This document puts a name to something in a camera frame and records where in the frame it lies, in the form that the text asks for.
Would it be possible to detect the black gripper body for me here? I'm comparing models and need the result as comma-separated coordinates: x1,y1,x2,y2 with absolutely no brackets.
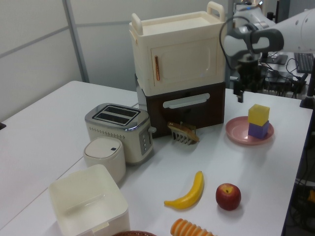
235,60,262,93

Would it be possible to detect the yellow cube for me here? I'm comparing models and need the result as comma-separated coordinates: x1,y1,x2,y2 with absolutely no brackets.
247,103,271,125

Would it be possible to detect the purple cube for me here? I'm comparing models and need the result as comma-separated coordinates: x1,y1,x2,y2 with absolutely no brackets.
248,120,270,141

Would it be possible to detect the black monitor stand base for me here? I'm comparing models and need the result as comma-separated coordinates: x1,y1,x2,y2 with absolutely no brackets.
258,51,288,65

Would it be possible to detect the pink plate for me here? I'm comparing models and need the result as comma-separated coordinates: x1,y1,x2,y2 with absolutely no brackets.
225,116,275,146

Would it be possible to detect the black keyboard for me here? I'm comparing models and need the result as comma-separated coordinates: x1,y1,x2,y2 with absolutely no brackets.
293,52,315,74

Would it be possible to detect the brown toast slice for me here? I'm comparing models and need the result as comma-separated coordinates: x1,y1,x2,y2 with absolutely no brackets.
167,122,200,142

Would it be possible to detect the brown drawer box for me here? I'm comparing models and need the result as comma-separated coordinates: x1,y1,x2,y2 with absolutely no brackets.
134,73,226,140

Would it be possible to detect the red apple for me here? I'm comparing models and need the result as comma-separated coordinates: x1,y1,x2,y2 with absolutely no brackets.
215,182,242,211

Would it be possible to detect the yellow banana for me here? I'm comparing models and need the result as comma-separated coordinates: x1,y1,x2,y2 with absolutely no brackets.
163,171,205,210

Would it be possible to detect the cream silver toaster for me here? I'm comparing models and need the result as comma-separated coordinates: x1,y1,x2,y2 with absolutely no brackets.
84,103,157,166

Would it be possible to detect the orange striped bread roll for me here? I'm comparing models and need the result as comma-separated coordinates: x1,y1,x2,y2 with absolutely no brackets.
170,218,219,236

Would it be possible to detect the small cream lidded bin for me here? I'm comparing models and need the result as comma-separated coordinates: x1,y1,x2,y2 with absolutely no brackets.
83,137,127,184

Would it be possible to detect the brown bowl rim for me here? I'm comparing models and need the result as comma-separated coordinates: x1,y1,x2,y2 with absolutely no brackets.
113,230,158,236

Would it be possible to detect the open white plastic box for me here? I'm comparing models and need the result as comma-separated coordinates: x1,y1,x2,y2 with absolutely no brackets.
48,164,130,236

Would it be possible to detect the black electronics box with cables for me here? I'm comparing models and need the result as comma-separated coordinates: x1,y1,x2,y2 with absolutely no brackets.
255,64,309,98

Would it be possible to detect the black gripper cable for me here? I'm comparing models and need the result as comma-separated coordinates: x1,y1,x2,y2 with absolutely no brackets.
219,16,238,72

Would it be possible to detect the black clamp post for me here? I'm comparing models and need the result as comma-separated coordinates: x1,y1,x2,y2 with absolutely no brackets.
299,71,315,109

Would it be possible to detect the cream toy cabinet with handles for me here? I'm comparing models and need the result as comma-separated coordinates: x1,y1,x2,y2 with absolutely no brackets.
128,0,226,95

